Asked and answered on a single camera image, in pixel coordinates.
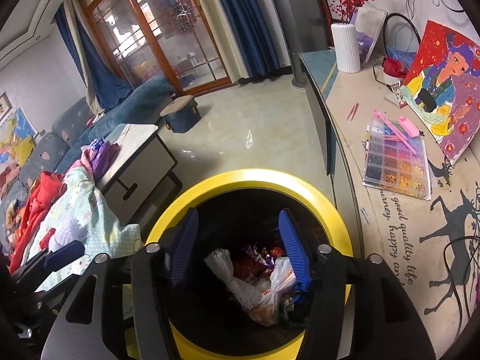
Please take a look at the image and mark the yellow rimmed black trash bin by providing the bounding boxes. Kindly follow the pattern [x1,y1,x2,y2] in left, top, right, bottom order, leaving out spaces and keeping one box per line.
[146,169,353,359]

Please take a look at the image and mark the white foam net bundle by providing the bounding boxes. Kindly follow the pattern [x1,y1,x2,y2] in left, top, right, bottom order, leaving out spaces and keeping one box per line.
[204,249,261,311]

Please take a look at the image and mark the white plastic bag trash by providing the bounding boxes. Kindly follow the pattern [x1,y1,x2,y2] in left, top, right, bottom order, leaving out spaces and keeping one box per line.
[248,257,297,327]

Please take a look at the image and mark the light blue cartoon blanket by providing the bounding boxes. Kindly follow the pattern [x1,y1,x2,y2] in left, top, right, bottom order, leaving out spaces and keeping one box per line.
[24,166,143,291]

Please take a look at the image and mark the tv cabinet counter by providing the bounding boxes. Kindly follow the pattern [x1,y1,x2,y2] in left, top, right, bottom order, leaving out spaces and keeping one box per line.
[299,50,479,359]

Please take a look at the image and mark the red clothing pile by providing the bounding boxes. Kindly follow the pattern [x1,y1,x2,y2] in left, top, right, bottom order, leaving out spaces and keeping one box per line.
[9,172,67,274]

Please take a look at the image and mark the white top coffee table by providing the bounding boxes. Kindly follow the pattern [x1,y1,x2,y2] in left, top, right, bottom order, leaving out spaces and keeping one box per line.
[97,124,182,225]

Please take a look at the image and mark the bead organizer box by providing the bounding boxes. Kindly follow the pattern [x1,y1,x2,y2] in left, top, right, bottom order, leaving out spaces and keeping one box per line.
[362,116,431,201]

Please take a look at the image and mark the purple clothing on table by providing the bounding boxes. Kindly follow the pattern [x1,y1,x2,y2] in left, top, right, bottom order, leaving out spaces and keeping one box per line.
[80,138,120,182]

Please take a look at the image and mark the china map poster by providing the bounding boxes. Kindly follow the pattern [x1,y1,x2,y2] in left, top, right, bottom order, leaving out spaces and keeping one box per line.
[0,107,37,169]

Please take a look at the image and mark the blue grey sofa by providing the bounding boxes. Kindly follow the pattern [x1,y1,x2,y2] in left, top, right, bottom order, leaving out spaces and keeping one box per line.
[0,74,178,203]

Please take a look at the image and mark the pink tweezers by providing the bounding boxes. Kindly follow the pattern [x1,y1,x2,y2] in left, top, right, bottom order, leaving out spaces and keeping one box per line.
[346,102,360,121]

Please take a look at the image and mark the round blue stool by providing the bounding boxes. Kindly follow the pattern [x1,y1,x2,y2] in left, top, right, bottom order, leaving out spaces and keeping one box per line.
[160,95,201,133]

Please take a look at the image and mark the blue left curtain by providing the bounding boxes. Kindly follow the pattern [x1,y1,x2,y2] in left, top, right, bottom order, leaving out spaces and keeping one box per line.
[55,0,133,116]

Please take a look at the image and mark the blue curtain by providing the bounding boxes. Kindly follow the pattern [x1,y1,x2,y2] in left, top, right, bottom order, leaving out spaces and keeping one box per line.
[55,0,133,116]
[220,0,280,77]

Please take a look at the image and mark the colourful girl painting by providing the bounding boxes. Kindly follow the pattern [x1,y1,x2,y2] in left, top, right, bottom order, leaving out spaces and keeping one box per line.
[401,20,479,164]

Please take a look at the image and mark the white ribbed vase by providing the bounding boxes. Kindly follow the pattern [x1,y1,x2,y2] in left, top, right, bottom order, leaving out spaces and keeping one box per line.
[331,23,361,74]

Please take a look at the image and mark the wooden glass sliding door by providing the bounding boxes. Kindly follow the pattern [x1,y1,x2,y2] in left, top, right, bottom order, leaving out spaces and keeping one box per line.
[78,0,232,95]

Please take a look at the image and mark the blue right curtain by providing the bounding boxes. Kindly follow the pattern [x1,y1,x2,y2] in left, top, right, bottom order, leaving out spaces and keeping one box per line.
[220,0,280,77]

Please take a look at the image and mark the silver tower air conditioner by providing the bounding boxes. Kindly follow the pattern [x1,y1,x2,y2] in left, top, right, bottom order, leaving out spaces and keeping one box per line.
[272,0,329,89]

